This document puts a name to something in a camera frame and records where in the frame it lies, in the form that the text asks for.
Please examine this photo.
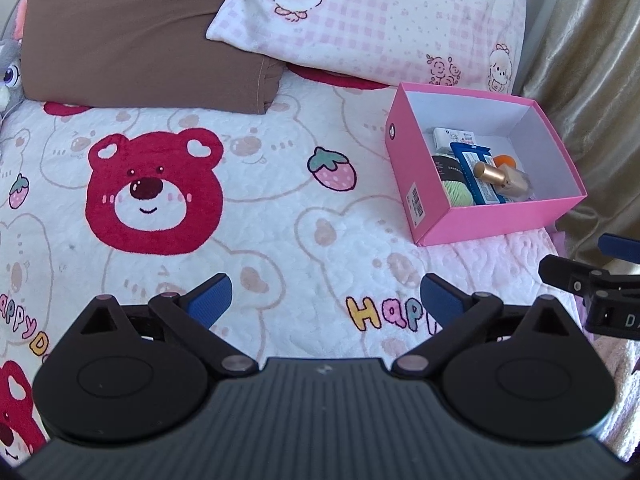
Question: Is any green yarn ball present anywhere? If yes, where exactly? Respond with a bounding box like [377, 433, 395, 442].
[432, 154, 475, 207]

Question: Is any grey bunny plush toy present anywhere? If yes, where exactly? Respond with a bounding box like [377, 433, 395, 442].
[0, 0, 28, 122]

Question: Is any olive green curtain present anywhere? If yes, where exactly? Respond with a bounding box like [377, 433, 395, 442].
[523, 0, 639, 273]

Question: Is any white snack packet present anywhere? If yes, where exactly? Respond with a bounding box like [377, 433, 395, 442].
[433, 127, 475, 153]

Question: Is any pink checkered cartoon pillow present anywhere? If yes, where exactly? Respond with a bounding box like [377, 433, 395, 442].
[205, 0, 526, 93]

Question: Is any brown pillow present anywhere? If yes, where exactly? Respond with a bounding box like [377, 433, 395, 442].
[22, 0, 284, 114]

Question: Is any bear pattern white blanket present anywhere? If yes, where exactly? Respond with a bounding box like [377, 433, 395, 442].
[1, 74, 639, 479]

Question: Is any blue snack packet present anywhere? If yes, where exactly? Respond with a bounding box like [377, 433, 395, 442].
[450, 142, 513, 205]

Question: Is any gold cap foundation bottle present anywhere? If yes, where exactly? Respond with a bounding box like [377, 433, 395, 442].
[473, 162, 533, 200]

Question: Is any pink storage box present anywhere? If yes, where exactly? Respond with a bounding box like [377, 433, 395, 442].
[386, 84, 587, 246]

